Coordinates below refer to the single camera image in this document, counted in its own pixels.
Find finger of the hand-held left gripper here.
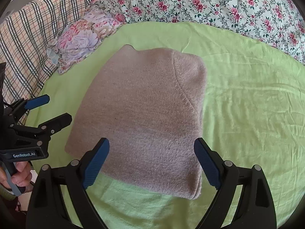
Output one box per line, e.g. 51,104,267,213
10,94,50,126
8,113,73,149

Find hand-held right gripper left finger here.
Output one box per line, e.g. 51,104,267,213
25,137,110,229

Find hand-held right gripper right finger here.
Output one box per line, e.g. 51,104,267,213
194,137,278,229

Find beige knit sweater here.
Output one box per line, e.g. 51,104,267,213
65,44,207,200

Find person's left forearm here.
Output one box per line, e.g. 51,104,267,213
0,187,27,223

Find person's left hand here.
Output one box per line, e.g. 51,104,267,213
10,161,34,188

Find light green bed sheet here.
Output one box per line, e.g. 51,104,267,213
25,21,305,229

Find plaid striped blanket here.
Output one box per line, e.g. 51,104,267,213
0,0,103,125

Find purple floral pillow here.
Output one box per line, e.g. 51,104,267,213
46,0,126,74

